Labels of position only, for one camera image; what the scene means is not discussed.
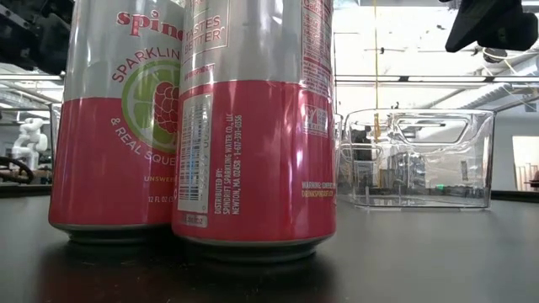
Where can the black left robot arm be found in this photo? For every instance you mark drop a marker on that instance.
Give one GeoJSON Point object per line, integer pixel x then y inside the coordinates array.
{"type": "Point", "coordinates": [46, 33]}

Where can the pink silver sparkling water can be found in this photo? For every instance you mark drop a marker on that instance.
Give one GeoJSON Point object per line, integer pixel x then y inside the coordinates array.
{"type": "Point", "coordinates": [261, 168]}
{"type": "Point", "coordinates": [105, 168]}

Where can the clear plastic bin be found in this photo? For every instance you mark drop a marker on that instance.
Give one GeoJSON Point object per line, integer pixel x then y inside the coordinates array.
{"type": "Point", "coordinates": [484, 160]}

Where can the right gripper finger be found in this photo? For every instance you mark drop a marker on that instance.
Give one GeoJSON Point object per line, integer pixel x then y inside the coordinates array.
{"type": "Point", "coordinates": [476, 21]}
{"type": "Point", "coordinates": [513, 35]}

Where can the grey horizontal rail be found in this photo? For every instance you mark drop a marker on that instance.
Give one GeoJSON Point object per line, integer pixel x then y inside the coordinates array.
{"type": "Point", "coordinates": [455, 79]}

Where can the black round wheel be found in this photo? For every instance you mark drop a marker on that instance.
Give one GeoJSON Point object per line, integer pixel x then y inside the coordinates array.
{"type": "Point", "coordinates": [19, 160]}

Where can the black ceiling device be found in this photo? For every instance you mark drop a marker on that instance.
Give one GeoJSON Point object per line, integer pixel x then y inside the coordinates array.
{"type": "Point", "coordinates": [494, 56]}

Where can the white robot figure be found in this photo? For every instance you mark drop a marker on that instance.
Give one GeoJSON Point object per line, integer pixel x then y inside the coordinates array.
{"type": "Point", "coordinates": [29, 139]}

